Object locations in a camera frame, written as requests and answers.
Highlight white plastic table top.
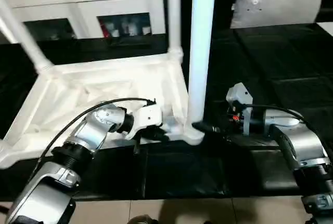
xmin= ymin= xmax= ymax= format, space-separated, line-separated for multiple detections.
xmin=0 ymin=52 xmax=207 ymax=170

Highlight white plastic table leg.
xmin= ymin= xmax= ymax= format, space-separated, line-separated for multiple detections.
xmin=165 ymin=0 xmax=185 ymax=64
xmin=186 ymin=0 xmax=218 ymax=132
xmin=0 ymin=0 xmax=56 ymax=74

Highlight black work mat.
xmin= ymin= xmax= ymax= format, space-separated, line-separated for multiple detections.
xmin=0 ymin=22 xmax=333 ymax=202

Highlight black furniture with yellow label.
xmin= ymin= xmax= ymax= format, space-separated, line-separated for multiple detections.
xmin=162 ymin=0 xmax=241 ymax=33

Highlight grey cushion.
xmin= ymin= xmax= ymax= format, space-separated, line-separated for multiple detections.
xmin=229 ymin=0 xmax=324 ymax=30

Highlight white glass-door cabinet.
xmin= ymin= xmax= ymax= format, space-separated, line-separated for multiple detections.
xmin=0 ymin=0 xmax=167 ymax=42

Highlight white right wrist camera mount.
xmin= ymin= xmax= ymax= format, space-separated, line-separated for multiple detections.
xmin=226 ymin=83 xmax=254 ymax=134

